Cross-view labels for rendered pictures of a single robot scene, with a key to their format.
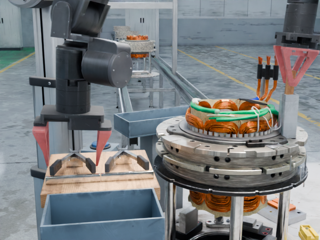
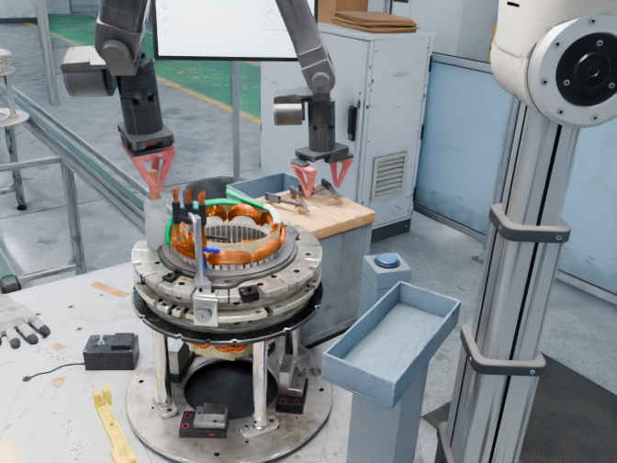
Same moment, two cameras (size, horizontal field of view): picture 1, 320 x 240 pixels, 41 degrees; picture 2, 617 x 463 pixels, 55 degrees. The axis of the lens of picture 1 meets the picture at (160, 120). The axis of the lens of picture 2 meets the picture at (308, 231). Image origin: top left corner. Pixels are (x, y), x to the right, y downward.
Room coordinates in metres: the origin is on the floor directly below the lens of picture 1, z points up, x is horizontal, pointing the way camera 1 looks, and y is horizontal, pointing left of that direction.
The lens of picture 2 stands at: (1.75, -0.51, 1.56)
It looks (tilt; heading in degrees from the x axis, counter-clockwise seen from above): 25 degrees down; 149
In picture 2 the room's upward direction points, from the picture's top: 3 degrees clockwise
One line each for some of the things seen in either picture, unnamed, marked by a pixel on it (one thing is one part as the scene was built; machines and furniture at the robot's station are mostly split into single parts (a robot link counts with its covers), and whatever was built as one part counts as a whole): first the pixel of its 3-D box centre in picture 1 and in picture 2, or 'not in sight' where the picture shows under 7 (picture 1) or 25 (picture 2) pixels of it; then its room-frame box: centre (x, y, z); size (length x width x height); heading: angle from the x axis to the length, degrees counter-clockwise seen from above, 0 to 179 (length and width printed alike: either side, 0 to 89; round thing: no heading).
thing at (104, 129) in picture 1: (89, 139); (312, 175); (0.72, 0.12, 1.13); 0.07 x 0.07 x 0.09; 9
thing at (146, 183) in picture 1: (100, 175); (311, 211); (0.74, 0.11, 1.05); 0.20 x 0.19 x 0.02; 9
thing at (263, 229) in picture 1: (254, 230); (204, 423); (0.99, -0.24, 0.81); 0.08 x 0.05 x 0.01; 61
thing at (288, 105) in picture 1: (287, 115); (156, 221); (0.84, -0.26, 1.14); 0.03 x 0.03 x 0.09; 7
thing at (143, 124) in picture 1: (161, 161); (387, 400); (1.19, 0.00, 0.92); 0.25 x 0.11 x 0.28; 117
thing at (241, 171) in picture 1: (234, 170); not in sight; (0.76, -0.14, 1.06); 0.09 x 0.04 x 0.01; 97
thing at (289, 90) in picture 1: (289, 85); (153, 187); (0.85, -0.26, 1.20); 0.02 x 0.02 x 0.06
